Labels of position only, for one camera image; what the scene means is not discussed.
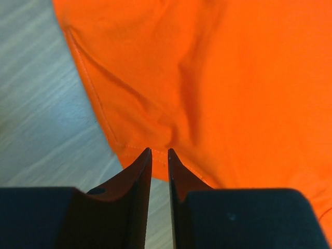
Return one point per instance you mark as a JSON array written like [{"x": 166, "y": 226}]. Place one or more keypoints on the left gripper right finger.
[{"x": 204, "y": 217}]

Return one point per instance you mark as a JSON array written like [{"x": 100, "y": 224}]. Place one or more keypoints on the orange t shirt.
[{"x": 241, "y": 90}]

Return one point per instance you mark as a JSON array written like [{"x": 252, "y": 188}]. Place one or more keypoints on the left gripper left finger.
[{"x": 111, "y": 215}]

